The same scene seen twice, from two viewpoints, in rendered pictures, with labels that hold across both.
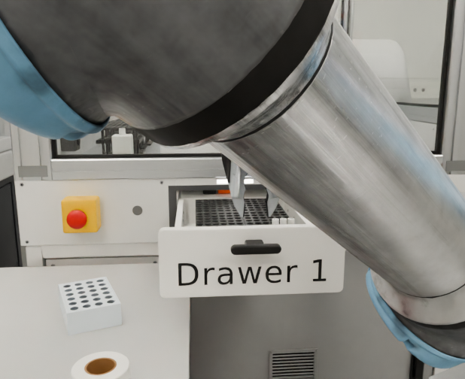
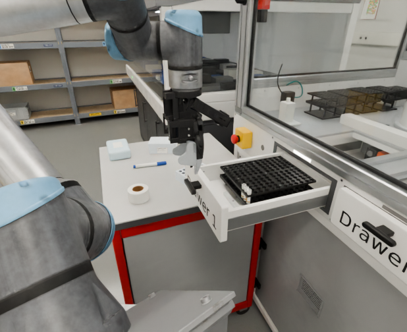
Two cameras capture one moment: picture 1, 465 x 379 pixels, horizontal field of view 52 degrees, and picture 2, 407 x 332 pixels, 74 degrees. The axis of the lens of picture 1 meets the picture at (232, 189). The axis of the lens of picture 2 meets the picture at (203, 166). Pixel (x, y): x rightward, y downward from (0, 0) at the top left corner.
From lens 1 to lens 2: 0.85 m
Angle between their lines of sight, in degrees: 71
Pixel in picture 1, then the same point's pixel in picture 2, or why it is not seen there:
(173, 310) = not seen: hidden behind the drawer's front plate
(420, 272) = not seen: hidden behind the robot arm
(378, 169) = not seen: outside the picture
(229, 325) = (286, 240)
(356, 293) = (359, 295)
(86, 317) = (180, 176)
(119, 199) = (257, 138)
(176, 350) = (173, 207)
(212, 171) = (292, 143)
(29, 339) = (170, 173)
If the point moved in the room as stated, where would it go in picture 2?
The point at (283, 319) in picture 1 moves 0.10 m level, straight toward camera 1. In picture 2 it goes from (311, 262) to (282, 266)
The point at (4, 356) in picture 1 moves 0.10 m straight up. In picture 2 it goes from (158, 172) to (156, 150)
